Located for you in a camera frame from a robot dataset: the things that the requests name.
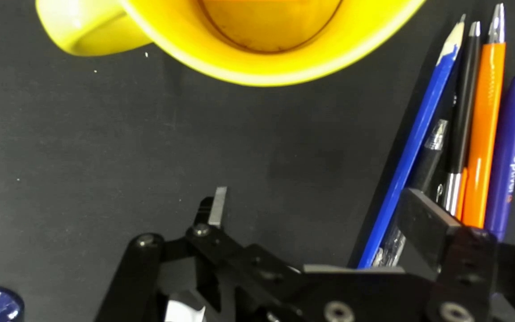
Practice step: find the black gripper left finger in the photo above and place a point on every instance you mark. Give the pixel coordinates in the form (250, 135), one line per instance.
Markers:
(216, 207)

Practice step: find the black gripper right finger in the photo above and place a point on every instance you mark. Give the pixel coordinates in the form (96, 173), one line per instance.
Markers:
(436, 239)

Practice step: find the blue pencil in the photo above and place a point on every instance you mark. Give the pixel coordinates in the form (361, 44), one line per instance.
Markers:
(414, 144)

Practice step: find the white mug black inside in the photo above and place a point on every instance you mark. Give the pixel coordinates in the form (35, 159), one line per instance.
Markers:
(186, 311)

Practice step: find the white mug yellow inside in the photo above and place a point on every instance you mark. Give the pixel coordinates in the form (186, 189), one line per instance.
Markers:
(250, 55)

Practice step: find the dark pen silver tip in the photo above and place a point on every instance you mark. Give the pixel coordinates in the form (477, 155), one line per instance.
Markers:
(429, 162)

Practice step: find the purple pen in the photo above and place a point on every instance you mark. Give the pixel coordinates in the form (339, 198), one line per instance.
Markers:
(506, 168)

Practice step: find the black mat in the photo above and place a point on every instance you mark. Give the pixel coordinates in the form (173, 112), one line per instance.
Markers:
(119, 150)

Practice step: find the orange pen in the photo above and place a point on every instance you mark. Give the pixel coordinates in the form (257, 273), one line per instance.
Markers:
(482, 132)

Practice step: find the thin black pen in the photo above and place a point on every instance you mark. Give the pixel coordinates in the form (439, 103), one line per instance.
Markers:
(465, 114)

